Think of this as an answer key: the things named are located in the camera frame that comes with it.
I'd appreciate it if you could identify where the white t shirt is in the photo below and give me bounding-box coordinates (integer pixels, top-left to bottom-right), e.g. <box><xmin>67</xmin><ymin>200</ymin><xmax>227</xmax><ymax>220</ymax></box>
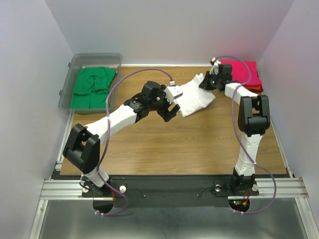
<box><xmin>175</xmin><ymin>73</ymin><xmax>215</xmax><ymax>118</ymax></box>

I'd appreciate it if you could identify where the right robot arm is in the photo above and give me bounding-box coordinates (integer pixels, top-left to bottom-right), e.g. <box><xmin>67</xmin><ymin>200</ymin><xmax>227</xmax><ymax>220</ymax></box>
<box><xmin>199</xmin><ymin>60</ymin><xmax>270</xmax><ymax>195</ymax></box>

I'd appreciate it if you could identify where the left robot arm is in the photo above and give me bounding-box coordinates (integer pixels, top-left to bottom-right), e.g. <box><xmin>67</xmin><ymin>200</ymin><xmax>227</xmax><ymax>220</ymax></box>
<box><xmin>63</xmin><ymin>81</ymin><xmax>183</xmax><ymax>196</ymax></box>

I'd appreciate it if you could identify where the pink folded t shirt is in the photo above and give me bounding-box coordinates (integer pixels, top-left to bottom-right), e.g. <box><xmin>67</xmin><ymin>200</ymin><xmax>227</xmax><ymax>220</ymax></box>
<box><xmin>220</xmin><ymin>60</ymin><xmax>262</xmax><ymax>87</ymax></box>

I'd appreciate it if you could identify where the green t shirt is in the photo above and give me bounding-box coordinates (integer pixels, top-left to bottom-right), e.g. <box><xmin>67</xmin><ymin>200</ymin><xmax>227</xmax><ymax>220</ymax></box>
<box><xmin>70</xmin><ymin>66</ymin><xmax>117</xmax><ymax>109</ymax></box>

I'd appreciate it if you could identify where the grey plastic bin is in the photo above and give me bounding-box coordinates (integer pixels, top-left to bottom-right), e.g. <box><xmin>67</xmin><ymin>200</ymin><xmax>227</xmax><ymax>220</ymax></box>
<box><xmin>58</xmin><ymin>53</ymin><xmax>122</xmax><ymax>114</ymax></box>

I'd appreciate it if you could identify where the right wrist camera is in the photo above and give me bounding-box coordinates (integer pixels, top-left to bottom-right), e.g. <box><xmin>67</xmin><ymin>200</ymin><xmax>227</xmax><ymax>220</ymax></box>
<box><xmin>209</xmin><ymin>57</ymin><xmax>221</xmax><ymax>75</ymax></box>

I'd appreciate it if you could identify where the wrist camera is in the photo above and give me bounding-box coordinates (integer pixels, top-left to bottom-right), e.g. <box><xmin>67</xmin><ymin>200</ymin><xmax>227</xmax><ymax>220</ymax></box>
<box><xmin>209</xmin><ymin>57</ymin><xmax>221</xmax><ymax>75</ymax></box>
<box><xmin>164</xmin><ymin>80</ymin><xmax>183</xmax><ymax>105</ymax></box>

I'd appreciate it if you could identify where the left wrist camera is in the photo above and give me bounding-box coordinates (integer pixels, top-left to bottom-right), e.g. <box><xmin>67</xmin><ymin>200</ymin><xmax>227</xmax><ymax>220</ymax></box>
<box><xmin>164</xmin><ymin>80</ymin><xmax>183</xmax><ymax>105</ymax></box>

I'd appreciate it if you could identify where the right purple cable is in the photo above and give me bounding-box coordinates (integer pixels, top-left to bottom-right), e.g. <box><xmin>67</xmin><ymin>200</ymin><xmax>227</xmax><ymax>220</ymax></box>
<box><xmin>211</xmin><ymin>56</ymin><xmax>277</xmax><ymax>215</ymax></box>

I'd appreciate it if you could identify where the purple cable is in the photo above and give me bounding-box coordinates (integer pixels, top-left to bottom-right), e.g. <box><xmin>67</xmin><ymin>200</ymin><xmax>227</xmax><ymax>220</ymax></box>
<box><xmin>211</xmin><ymin>56</ymin><xmax>277</xmax><ymax>215</ymax></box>
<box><xmin>93</xmin><ymin>68</ymin><xmax>175</xmax><ymax>217</ymax></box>

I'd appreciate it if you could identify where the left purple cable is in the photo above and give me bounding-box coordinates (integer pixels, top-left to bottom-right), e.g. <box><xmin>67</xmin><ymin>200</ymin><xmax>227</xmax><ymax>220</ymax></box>
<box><xmin>93</xmin><ymin>68</ymin><xmax>175</xmax><ymax>217</ymax></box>

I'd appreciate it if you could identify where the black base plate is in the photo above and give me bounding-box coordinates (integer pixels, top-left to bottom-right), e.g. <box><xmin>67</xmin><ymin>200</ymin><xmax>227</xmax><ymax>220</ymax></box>
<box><xmin>79</xmin><ymin>175</ymin><xmax>259</xmax><ymax>210</ymax></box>

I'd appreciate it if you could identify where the aluminium frame rail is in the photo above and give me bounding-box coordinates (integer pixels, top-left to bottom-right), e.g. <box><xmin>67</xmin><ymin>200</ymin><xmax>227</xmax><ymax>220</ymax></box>
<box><xmin>40</xmin><ymin>178</ymin><xmax>309</xmax><ymax>200</ymax></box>

